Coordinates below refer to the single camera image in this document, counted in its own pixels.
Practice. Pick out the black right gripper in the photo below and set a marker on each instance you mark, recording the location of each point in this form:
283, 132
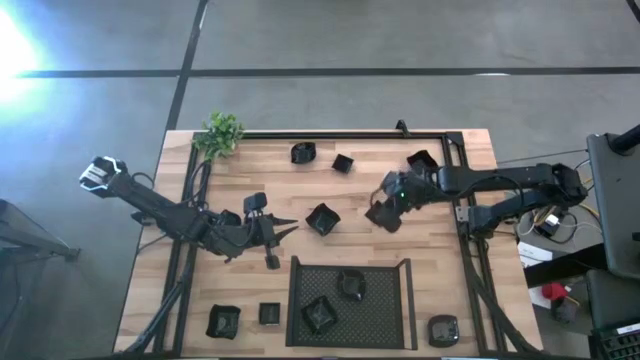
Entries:
415, 190

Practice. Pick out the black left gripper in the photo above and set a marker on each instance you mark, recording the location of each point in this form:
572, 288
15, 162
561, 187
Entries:
252, 235

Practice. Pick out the black rounded square mini plate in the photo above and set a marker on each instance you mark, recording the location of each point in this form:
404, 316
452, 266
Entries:
443, 330
382, 222
422, 159

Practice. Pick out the black wavy square mini plate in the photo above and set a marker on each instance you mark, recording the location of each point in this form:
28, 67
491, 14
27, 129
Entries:
322, 219
319, 315
223, 321

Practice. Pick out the black small square mini plate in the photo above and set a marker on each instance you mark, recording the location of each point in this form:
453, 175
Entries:
270, 313
342, 163

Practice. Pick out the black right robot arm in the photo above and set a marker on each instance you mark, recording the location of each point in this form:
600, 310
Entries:
500, 175

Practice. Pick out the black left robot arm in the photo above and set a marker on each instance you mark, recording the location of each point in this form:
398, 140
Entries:
150, 205

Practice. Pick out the black round mini plate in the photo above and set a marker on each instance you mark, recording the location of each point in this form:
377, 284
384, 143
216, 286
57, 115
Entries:
303, 152

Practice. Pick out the black clamp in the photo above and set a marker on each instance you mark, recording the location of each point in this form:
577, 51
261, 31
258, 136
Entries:
402, 129

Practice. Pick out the green plant in white pot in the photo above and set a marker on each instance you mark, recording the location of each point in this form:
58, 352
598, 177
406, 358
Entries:
220, 135

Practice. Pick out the black perforated metal tray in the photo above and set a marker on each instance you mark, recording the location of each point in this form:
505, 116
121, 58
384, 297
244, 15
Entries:
370, 325

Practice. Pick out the white cardboard box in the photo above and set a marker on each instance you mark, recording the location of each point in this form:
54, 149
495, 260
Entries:
532, 252

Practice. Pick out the white power adapter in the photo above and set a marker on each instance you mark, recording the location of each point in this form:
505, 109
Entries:
552, 221

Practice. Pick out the red cap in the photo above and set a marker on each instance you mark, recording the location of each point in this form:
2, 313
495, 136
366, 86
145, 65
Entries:
554, 291

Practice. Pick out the dark grey desk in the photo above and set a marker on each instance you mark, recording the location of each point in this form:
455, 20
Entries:
617, 200

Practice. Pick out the black seat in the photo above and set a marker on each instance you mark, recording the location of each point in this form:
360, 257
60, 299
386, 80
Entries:
615, 300

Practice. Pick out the black pole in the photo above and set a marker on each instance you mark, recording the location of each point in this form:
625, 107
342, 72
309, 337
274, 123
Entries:
627, 140

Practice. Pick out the grey metal stand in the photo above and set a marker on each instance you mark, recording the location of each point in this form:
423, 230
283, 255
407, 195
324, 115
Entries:
30, 235

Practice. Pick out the black crate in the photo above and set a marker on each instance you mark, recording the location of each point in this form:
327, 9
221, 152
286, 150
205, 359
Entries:
617, 345

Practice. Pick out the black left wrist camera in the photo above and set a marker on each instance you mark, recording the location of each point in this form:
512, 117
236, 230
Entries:
255, 202

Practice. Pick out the silver metal bracket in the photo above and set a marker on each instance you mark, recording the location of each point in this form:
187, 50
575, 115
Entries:
462, 214

